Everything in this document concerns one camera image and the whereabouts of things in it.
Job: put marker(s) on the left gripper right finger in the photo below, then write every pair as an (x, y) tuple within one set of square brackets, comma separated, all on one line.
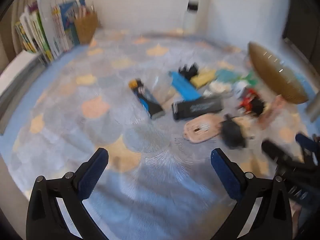
[(273, 219)]

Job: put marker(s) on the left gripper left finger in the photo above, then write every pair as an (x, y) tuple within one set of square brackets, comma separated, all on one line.
[(44, 217)]

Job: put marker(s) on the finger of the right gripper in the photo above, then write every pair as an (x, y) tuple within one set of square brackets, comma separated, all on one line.
[(307, 143), (273, 151)]

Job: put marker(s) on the black-haired white doll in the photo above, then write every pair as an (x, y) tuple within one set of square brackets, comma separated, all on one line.
[(235, 131)]

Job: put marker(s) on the red-clothed black-haired doll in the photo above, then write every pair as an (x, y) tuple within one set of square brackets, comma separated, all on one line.
[(251, 102)]

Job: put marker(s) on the dark green plastic tree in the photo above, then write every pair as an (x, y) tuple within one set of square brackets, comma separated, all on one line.
[(251, 79)]

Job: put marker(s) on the pink oval key case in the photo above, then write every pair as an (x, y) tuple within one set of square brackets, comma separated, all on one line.
[(202, 128)]

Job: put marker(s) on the clear case with white tape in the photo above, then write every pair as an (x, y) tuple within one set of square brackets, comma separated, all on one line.
[(219, 89)]

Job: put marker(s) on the teal plastic tree toy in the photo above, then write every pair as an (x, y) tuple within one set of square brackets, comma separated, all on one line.
[(227, 76)]

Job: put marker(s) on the black rectangular box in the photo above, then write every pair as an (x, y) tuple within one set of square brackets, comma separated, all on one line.
[(192, 109)]

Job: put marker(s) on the blue rectangular box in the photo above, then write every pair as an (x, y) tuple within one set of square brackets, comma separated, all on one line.
[(184, 87)]

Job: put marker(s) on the black small toy figure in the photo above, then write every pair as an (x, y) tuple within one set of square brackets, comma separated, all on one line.
[(189, 72)]

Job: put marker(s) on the dark blue lighter box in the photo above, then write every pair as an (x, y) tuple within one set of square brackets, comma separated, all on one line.
[(146, 99)]

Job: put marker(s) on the amber ribbed glass bowl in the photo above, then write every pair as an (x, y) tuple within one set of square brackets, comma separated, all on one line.
[(278, 78)]

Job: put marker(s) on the patterned fan-print table mat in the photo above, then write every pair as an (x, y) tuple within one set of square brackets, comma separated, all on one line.
[(157, 184)]

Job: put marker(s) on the white lamp pole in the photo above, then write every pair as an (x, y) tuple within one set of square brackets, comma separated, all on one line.
[(195, 19)]

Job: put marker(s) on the row of upright books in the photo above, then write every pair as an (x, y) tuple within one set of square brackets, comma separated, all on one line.
[(48, 27)]

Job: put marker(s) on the brown cardboard pen holder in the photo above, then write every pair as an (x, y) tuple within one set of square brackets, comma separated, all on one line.
[(86, 27)]

